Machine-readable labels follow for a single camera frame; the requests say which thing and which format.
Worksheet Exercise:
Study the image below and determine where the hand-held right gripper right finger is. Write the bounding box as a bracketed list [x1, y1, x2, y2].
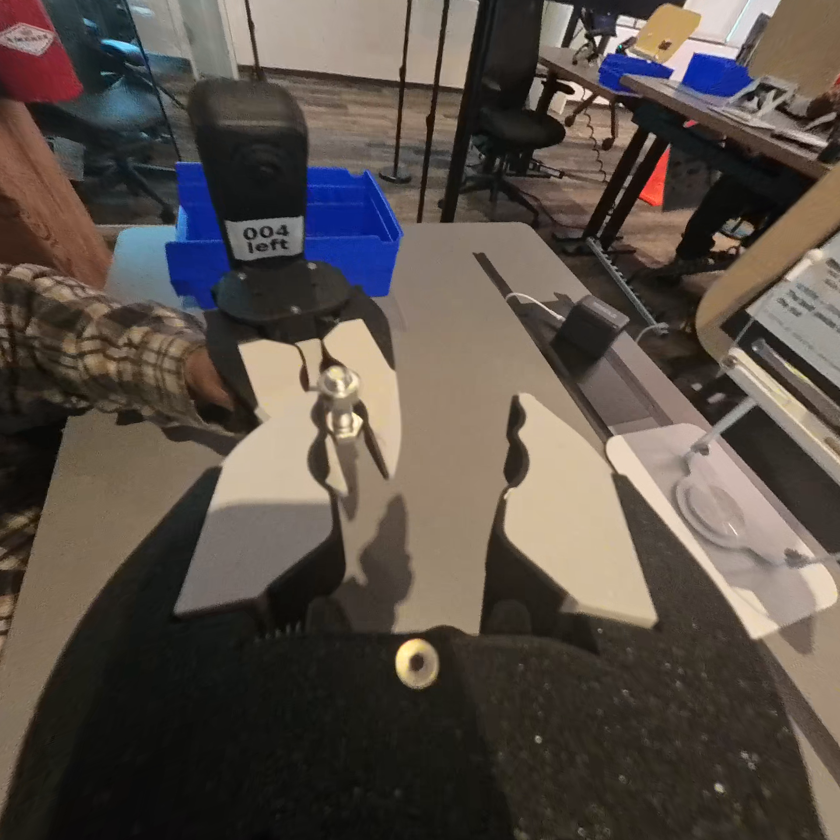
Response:
[502, 392, 660, 627]

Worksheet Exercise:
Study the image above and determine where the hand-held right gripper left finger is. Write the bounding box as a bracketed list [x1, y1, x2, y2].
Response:
[172, 391, 345, 618]

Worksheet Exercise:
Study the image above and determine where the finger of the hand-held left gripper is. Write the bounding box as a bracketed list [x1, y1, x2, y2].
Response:
[320, 318, 404, 481]
[238, 340, 312, 426]

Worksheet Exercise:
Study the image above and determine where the steel hex bolt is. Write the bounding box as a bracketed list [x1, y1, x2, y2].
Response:
[317, 366, 363, 447]

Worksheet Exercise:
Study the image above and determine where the blue plastic bin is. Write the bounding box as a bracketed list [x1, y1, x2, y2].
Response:
[165, 163, 403, 309]

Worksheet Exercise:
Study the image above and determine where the person's left forearm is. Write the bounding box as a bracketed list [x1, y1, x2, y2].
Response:
[0, 262, 212, 434]

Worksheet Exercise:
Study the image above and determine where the person's left hand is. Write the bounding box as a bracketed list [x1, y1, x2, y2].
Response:
[184, 346, 235, 413]

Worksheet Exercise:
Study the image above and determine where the black office chair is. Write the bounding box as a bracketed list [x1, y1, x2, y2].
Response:
[29, 20, 181, 227]
[469, 36, 567, 227]

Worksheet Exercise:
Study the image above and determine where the black stand pole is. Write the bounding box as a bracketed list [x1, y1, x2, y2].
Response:
[417, 0, 450, 224]
[379, 0, 414, 186]

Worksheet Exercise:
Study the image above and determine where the black power adapter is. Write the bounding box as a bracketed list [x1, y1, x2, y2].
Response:
[550, 295, 630, 363]

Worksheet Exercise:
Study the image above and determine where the red fire extinguisher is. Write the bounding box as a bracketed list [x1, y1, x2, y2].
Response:
[0, 0, 84, 104]

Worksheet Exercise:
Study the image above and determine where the wooden office desk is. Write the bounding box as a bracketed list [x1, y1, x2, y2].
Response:
[537, 45, 631, 126]
[554, 72, 840, 258]

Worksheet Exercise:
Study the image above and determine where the orange traffic cone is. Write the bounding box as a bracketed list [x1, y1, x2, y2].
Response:
[640, 146, 672, 206]

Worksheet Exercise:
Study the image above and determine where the small blue bin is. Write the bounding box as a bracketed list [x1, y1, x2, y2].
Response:
[682, 52, 753, 97]
[598, 52, 675, 91]

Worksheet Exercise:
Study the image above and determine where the white cable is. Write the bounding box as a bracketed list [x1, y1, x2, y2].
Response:
[505, 292, 670, 342]

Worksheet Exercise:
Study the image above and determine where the wooden post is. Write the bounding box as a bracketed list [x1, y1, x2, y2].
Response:
[0, 98, 114, 290]

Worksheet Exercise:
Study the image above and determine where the black metal frame post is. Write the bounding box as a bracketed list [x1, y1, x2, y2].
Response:
[438, 0, 509, 225]

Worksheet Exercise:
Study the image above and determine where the perforated metal rail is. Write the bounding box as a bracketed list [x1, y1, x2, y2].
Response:
[586, 236, 664, 332]

